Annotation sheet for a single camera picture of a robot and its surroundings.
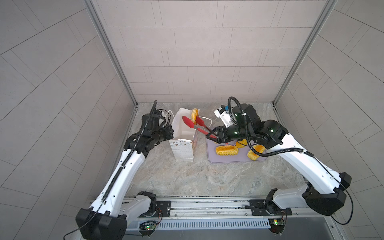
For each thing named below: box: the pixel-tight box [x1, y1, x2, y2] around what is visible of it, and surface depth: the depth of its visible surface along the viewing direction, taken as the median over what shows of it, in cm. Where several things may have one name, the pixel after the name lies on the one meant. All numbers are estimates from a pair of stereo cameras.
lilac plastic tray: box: [206, 138, 268, 163], surface depth 88 cm
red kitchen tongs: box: [182, 115, 218, 139], surface depth 67 cm
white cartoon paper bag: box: [169, 107, 198, 162], surface depth 77 cm
